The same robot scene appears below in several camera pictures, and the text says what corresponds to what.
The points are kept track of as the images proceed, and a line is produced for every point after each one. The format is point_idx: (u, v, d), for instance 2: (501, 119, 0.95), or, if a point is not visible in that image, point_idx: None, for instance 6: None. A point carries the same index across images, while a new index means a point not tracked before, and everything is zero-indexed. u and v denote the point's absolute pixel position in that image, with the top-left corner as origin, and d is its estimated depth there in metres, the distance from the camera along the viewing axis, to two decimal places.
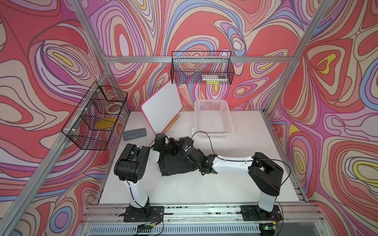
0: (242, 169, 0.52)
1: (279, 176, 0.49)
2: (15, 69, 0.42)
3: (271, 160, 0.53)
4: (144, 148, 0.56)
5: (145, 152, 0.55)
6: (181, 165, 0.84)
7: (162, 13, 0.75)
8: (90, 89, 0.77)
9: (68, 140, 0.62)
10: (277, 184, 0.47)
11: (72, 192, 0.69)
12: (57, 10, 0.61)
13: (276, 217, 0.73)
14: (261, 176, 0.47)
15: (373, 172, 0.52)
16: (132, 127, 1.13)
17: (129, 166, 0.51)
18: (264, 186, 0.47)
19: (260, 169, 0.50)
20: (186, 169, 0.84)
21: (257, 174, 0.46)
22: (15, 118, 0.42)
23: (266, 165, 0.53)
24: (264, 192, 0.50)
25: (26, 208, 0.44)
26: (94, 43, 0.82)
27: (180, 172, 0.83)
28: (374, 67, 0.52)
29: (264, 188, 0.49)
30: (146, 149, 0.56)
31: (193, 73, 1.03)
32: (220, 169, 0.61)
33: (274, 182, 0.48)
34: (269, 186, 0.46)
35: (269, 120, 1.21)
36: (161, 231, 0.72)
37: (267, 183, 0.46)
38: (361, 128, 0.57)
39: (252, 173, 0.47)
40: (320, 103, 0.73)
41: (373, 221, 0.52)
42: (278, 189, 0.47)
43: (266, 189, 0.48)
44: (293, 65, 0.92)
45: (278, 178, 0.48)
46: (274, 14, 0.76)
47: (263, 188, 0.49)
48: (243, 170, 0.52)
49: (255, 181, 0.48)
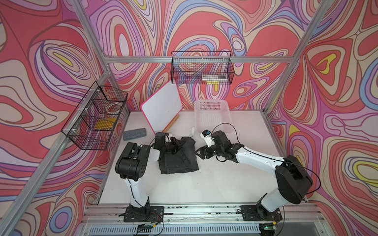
0: (268, 166, 0.50)
1: (306, 185, 0.46)
2: (15, 69, 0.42)
3: (304, 168, 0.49)
4: (145, 146, 0.57)
5: (146, 150, 0.56)
6: (179, 165, 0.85)
7: (162, 13, 0.75)
8: (90, 89, 0.77)
9: (68, 140, 0.62)
10: (301, 192, 0.45)
11: (72, 192, 0.69)
12: (57, 10, 0.61)
13: (276, 216, 0.73)
14: (288, 177, 0.45)
15: (373, 172, 0.52)
16: (132, 127, 1.13)
17: (130, 165, 0.52)
18: (287, 190, 0.46)
19: (288, 171, 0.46)
20: (184, 169, 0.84)
21: (284, 174, 0.45)
22: (15, 118, 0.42)
23: (295, 170, 0.49)
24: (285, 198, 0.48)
25: (26, 208, 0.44)
26: (94, 43, 0.82)
27: (178, 171, 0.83)
28: (374, 67, 0.52)
29: (285, 191, 0.47)
30: (147, 148, 0.56)
31: (193, 73, 1.03)
32: (242, 160, 0.60)
33: (299, 189, 0.45)
34: (293, 191, 0.44)
35: (269, 120, 1.21)
36: (161, 231, 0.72)
37: (292, 187, 0.44)
38: (361, 128, 0.57)
39: (278, 172, 0.45)
40: (320, 103, 0.74)
41: (374, 221, 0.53)
42: (300, 196, 0.44)
43: (287, 192, 0.46)
44: (293, 65, 0.92)
45: (305, 187, 0.46)
46: (274, 14, 0.76)
47: (283, 192, 0.47)
48: (268, 167, 0.50)
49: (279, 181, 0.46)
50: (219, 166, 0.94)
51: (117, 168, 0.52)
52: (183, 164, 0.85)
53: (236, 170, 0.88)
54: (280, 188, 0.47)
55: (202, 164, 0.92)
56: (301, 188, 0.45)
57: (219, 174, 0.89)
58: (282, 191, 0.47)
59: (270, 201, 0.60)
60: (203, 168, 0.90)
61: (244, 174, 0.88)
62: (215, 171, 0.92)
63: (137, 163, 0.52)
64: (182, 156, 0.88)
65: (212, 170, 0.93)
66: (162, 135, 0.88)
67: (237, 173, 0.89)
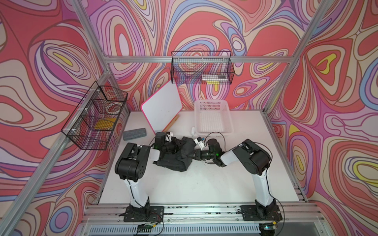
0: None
1: (262, 158, 0.57)
2: (15, 69, 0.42)
3: (255, 143, 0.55)
4: (145, 147, 0.56)
5: (145, 150, 0.55)
6: (172, 163, 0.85)
7: (162, 13, 0.75)
8: (90, 89, 0.77)
9: (68, 140, 0.62)
10: (259, 163, 0.55)
11: (72, 191, 0.69)
12: (57, 9, 0.61)
13: (276, 216, 0.73)
14: (239, 152, 0.59)
15: (373, 172, 0.52)
16: (132, 127, 1.13)
17: (130, 166, 0.51)
18: (246, 164, 0.58)
19: (241, 149, 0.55)
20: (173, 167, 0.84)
21: (236, 151, 0.60)
22: (15, 118, 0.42)
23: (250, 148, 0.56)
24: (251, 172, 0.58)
25: (26, 208, 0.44)
26: (94, 43, 0.82)
27: (168, 167, 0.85)
28: (374, 67, 0.52)
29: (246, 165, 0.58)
30: (147, 148, 0.56)
31: (193, 73, 1.03)
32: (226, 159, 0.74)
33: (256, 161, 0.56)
34: (247, 162, 0.57)
35: (269, 120, 1.21)
36: (161, 231, 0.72)
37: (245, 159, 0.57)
38: (361, 128, 0.57)
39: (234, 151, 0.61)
40: (320, 103, 0.73)
41: (373, 221, 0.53)
42: (259, 167, 0.55)
43: (248, 166, 0.57)
44: (293, 65, 0.92)
45: (262, 160, 0.56)
46: (274, 14, 0.76)
47: (247, 168, 0.59)
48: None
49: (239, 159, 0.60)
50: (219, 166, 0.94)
51: (116, 170, 0.51)
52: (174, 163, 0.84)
53: (236, 170, 0.88)
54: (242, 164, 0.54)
55: (202, 164, 0.92)
56: (257, 160, 0.56)
57: (219, 174, 0.89)
58: (246, 167, 0.59)
59: (262, 194, 0.63)
60: (203, 168, 0.90)
61: (245, 174, 0.88)
62: (215, 171, 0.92)
63: (137, 163, 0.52)
64: (178, 155, 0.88)
65: (212, 170, 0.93)
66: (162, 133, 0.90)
67: (237, 173, 0.88)
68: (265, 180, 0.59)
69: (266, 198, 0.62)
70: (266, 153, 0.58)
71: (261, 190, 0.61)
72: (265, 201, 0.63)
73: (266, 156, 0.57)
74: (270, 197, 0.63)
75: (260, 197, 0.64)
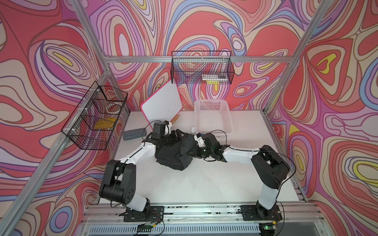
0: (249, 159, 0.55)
1: (283, 170, 0.50)
2: (15, 69, 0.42)
3: (277, 154, 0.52)
4: (129, 169, 0.45)
5: (129, 174, 0.45)
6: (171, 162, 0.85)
7: (162, 12, 0.75)
8: (90, 88, 0.76)
9: (68, 140, 0.62)
10: (279, 177, 0.49)
11: (72, 192, 0.69)
12: (57, 9, 0.61)
13: (276, 216, 0.73)
14: (262, 165, 0.49)
15: (373, 171, 0.52)
16: (132, 127, 1.13)
17: (114, 193, 0.44)
18: (265, 177, 0.50)
19: (262, 159, 0.50)
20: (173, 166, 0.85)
21: (259, 162, 0.50)
22: (15, 117, 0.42)
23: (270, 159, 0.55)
24: (266, 184, 0.52)
25: (26, 207, 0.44)
26: (94, 43, 0.82)
27: (170, 166, 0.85)
28: (374, 67, 0.52)
29: (265, 178, 0.51)
30: (130, 171, 0.45)
31: (193, 73, 1.03)
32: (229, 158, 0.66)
33: (276, 175, 0.49)
34: (269, 176, 0.48)
35: (269, 120, 1.21)
36: (162, 231, 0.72)
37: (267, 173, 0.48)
38: (361, 128, 0.57)
39: (254, 161, 0.50)
40: (320, 103, 0.73)
41: (373, 221, 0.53)
42: (279, 182, 0.48)
43: (267, 179, 0.50)
44: (293, 65, 0.92)
45: (282, 171, 0.50)
46: (274, 14, 0.76)
47: (264, 180, 0.51)
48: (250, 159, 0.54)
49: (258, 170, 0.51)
50: (219, 166, 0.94)
51: (101, 196, 0.45)
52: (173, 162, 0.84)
53: (236, 170, 0.89)
54: (260, 175, 0.52)
55: (202, 164, 0.92)
56: (277, 173, 0.49)
57: (219, 174, 0.89)
58: (263, 179, 0.52)
59: (265, 198, 0.61)
60: (203, 168, 0.90)
61: (245, 174, 0.88)
62: (215, 171, 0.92)
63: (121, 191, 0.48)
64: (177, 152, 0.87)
65: (212, 170, 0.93)
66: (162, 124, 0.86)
67: (237, 173, 0.88)
68: (277, 191, 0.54)
69: (271, 203, 0.60)
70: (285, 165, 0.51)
71: (268, 195, 0.58)
72: (268, 205, 0.62)
73: (286, 168, 0.51)
74: (274, 201, 0.58)
75: (264, 201, 0.63)
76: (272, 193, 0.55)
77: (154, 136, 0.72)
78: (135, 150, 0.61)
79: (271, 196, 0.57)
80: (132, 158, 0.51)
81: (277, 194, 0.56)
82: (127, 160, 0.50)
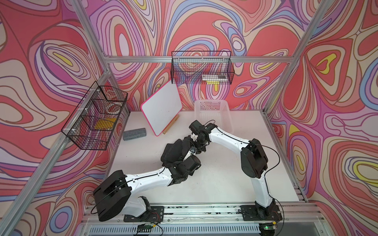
0: (236, 147, 0.57)
1: (260, 162, 0.56)
2: (15, 69, 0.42)
3: (263, 148, 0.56)
4: (123, 192, 0.42)
5: (119, 198, 0.41)
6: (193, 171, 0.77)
7: (162, 12, 0.75)
8: (90, 89, 0.77)
9: (68, 140, 0.62)
10: (258, 168, 0.54)
11: (72, 192, 0.69)
12: (57, 10, 0.61)
13: (276, 216, 0.73)
14: (249, 159, 0.52)
15: (373, 171, 0.52)
16: (132, 127, 1.13)
17: (99, 204, 0.43)
18: (246, 168, 0.56)
19: (250, 153, 0.53)
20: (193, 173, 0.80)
21: (247, 156, 0.52)
22: (15, 118, 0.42)
23: (255, 151, 0.59)
24: (245, 173, 0.58)
25: (26, 207, 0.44)
26: (94, 43, 0.82)
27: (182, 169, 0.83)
28: (374, 67, 0.52)
29: (245, 168, 0.56)
30: (122, 195, 0.41)
31: (193, 73, 1.03)
32: (214, 139, 0.66)
33: (256, 166, 0.53)
34: (251, 168, 0.53)
35: (269, 120, 1.21)
36: (163, 231, 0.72)
37: (249, 165, 0.53)
38: (361, 128, 0.57)
39: (243, 155, 0.52)
40: (320, 103, 0.73)
41: (374, 221, 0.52)
42: (258, 172, 0.54)
43: (247, 170, 0.55)
44: (293, 65, 0.92)
45: (260, 163, 0.55)
46: (274, 14, 0.76)
47: (244, 170, 0.57)
48: (236, 148, 0.57)
49: (241, 160, 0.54)
50: (219, 165, 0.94)
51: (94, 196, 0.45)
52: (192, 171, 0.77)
53: (236, 170, 0.89)
54: (241, 165, 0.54)
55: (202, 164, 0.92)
56: (256, 165, 0.54)
57: (219, 174, 0.89)
58: (243, 169, 0.57)
59: (260, 195, 0.63)
60: (203, 168, 0.90)
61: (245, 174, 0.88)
62: (215, 171, 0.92)
63: (103, 208, 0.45)
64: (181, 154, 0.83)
65: (212, 170, 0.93)
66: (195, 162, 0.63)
67: (236, 173, 0.88)
68: (264, 183, 0.58)
69: (266, 200, 0.62)
70: (265, 158, 0.56)
71: (260, 191, 0.61)
72: (264, 202, 0.63)
73: (264, 161, 0.56)
74: (269, 197, 0.63)
75: (260, 198, 0.64)
76: (260, 186, 0.59)
77: (179, 168, 0.65)
78: (150, 173, 0.52)
79: (260, 191, 0.61)
80: (137, 182, 0.47)
81: (267, 188, 0.60)
82: (131, 181, 0.46)
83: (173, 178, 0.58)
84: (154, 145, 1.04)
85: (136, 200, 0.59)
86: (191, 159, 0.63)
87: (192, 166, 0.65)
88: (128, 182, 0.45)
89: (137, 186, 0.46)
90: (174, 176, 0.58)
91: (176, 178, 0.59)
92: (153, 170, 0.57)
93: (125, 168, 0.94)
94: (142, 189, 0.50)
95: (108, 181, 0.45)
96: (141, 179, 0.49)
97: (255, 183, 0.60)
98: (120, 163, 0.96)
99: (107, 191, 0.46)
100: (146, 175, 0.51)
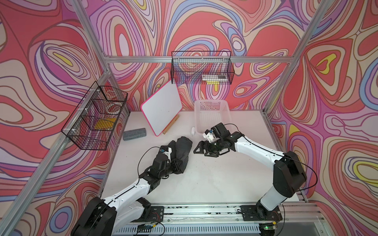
0: (267, 159, 0.50)
1: (299, 180, 0.47)
2: (15, 69, 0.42)
3: (300, 164, 0.48)
4: (108, 214, 0.42)
5: (106, 221, 0.41)
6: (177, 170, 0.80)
7: (162, 12, 0.75)
8: (90, 89, 0.77)
9: (68, 140, 0.62)
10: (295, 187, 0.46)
11: (72, 192, 0.69)
12: (57, 10, 0.61)
13: (276, 216, 0.73)
14: (285, 174, 0.45)
15: (373, 172, 0.52)
16: (132, 127, 1.13)
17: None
18: (280, 185, 0.47)
19: (286, 167, 0.45)
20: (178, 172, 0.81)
21: (282, 170, 0.44)
22: (15, 118, 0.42)
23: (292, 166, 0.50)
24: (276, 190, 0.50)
25: (25, 208, 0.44)
26: (94, 43, 0.81)
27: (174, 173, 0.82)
28: (374, 67, 0.52)
29: (278, 185, 0.48)
30: (109, 217, 0.41)
31: (193, 73, 1.03)
32: (241, 149, 0.60)
33: (294, 184, 0.46)
34: (286, 186, 0.45)
35: (269, 120, 1.21)
36: (164, 231, 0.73)
37: (286, 182, 0.45)
38: (361, 128, 0.57)
39: (277, 168, 0.45)
40: (320, 103, 0.74)
41: (374, 221, 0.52)
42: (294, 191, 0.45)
43: (280, 186, 0.48)
44: (293, 65, 0.92)
45: (298, 181, 0.47)
46: (274, 14, 0.76)
47: (277, 186, 0.49)
48: (267, 161, 0.50)
49: (275, 175, 0.47)
50: (219, 165, 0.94)
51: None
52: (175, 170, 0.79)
53: (236, 170, 0.89)
54: (275, 181, 0.49)
55: (202, 163, 0.92)
56: (293, 183, 0.46)
57: (219, 174, 0.89)
58: (276, 184, 0.49)
59: (268, 199, 0.60)
60: (203, 167, 0.90)
61: (245, 174, 0.88)
62: (215, 171, 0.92)
63: None
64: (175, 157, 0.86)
65: (212, 169, 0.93)
66: (162, 162, 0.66)
67: (237, 173, 0.88)
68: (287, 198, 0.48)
69: (272, 205, 0.60)
70: (303, 175, 0.48)
71: (272, 198, 0.58)
72: (270, 207, 0.62)
73: (302, 178, 0.48)
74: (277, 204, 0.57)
75: (267, 202, 0.62)
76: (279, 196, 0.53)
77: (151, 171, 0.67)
78: (126, 188, 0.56)
79: (276, 201, 0.57)
80: (118, 200, 0.47)
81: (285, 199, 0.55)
82: (112, 201, 0.46)
83: (150, 185, 0.60)
84: (154, 145, 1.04)
85: (129, 207, 0.59)
86: (157, 161, 0.64)
87: (162, 164, 0.67)
88: (109, 203, 0.45)
89: (119, 203, 0.47)
90: (151, 181, 0.62)
91: (153, 183, 0.62)
92: (128, 185, 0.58)
93: (125, 168, 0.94)
94: (126, 205, 0.50)
95: (85, 213, 0.42)
96: (121, 195, 0.49)
97: (272, 192, 0.56)
98: (120, 163, 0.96)
99: (86, 223, 0.43)
100: (124, 191, 0.52)
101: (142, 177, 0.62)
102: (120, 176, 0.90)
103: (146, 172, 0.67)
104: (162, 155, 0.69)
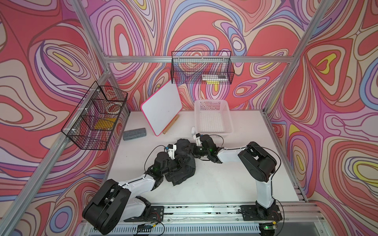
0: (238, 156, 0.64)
1: (269, 164, 0.53)
2: (15, 69, 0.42)
3: (263, 147, 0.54)
4: (122, 193, 0.44)
5: (121, 199, 0.43)
6: (183, 170, 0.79)
7: (162, 12, 0.75)
8: (90, 89, 0.77)
9: (68, 140, 0.62)
10: (267, 171, 0.52)
11: (73, 191, 0.69)
12: (57, 9, 0.61)
13: (276, 216, 0.73)
14: (249, 159, 0.54)
15: (373, 172, 0.52)
16: (132, 127, 1.13)
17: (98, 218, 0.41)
18: (252, 171, 0.54)
19: (248, 154, 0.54)
20: (189, 175, 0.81)
21: (245, 157, 0.54)
22: (15, 117, 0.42)
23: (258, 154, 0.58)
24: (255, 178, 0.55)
25: (26, 207, 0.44)
26: (94, 43, 0.82)
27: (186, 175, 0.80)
28: (374, 68, 0.52)
29: (253, 172, 0.54)
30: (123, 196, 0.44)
31: (193, 73, 1.03)
32: (224, 159, 0.70)
33: (264, 168, 0.52)
34: (256, 170, 0.52)
35: (269, 120, 1.21)
36: (163, 231, 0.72)
37: (253, 166, 0.52)
38: (361, 128, 0.57)
39: (241, 157, 0.54)
40: (320, 103, 0.73)
41: (374, 221, 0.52)
42: (266, 175, 0.51)
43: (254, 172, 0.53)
44: (293, 65, 0.92)
45: (268, 166, 0.53)
46: (274, 14, 0.76)
47: (253, 174, 0.54)
48: None
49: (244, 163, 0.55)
50: (219, 165, 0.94)
51: (83, 217, 0.42)
52: (185, 169, 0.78)
53: (236, 170, 0.89)
54: (248, 169, 0.55)
55: (202, 163, 0.92)
56: (263, 167, 0.53)
57: (219, 174, 0.89)
58: (251, 172, 0.54)
59: (262, 196, 0.62)
60: (203, 167, 0.90)
61: (245, 174, 0.88)
62: (215, 171, 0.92)
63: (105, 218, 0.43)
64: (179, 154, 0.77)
65: (212, 169, 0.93)
66: (163, 160, 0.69)
67: (237, 173, 0.88)
68: (269, 186, 0.56)
69: (268, 201, 0.61)
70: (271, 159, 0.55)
71: (264, 192, 0.59)
72: (266, 203, 0.62)
73: (273, 162, 0.54)
74: (271, 199, 0.62)
75: (262, 199, 0.63)
76: (265, 189, 0.57)
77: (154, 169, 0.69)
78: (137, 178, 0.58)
79: (266, 194, 0.59)
80: (130, 185, 0.51)
81: (270, 190, 0.58)
82: (124, 184, 0.50)
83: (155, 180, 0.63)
84: (154, 145, 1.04)
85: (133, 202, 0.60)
86: (158, 160, 0.66)
87: (164, 163, 0.67)
88: (122, 186, 0.48)
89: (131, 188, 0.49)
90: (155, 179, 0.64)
91: (157, 181, 0.65)
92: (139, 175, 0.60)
93: (125, 169, 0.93)
94: (135, 192, 0.52)
95: (100, 192, 0.45)
96: (133, 182, 0.53)
97: (259, 185, 0.59)
98: (120, 163, 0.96)
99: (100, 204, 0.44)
100: (135, 179, 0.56)
101: (148, 174, 0.66)
102: (121, 176, 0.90)
103: (150, 171, 0.71)
104: (163, 154, 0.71)
